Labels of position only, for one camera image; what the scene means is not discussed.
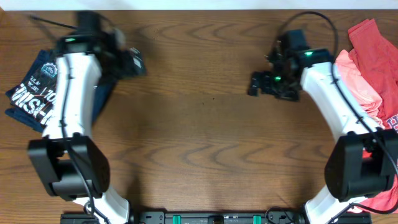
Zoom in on black orange-patterned cycling jersey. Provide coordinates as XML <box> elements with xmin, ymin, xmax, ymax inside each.
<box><xmin>9</xmin><ymin>51</ymin><xmax>63</xmax><ymax>126</ymax></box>

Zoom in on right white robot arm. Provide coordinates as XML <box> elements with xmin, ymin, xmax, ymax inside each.
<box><xmin>248</xmin><ymin>48</ymin><xmax>397</xmax><ymax>223</ymax></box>

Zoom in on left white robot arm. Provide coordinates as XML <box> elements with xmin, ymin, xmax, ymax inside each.
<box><xmin>28</xmin><ymin>28</ymin><xmax>145</xmax><ymax>223</ymax></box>

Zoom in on light pink garment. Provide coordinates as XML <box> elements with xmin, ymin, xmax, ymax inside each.
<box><xmin>335</xmin><ymin>50</ymin><xmax>385</xmax><ymax>129</ymax></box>

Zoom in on red printed t-shirt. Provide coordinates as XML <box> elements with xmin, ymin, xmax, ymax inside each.
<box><xmin>347</xmin><ymin>18</ymin><xmax>398</xmax><ymax>215</ymax></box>

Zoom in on folded navy blue shorts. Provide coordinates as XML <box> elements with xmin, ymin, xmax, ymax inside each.
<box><xmin>4</xmin><ymin>49</ymin><xmax>118</xmax><ymax>134</ymax></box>

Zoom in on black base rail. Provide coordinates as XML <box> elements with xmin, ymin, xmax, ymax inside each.
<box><xmin>60</xmin><ymin>209</ymin><xmax>373</xmax><ymax>224</ymax></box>

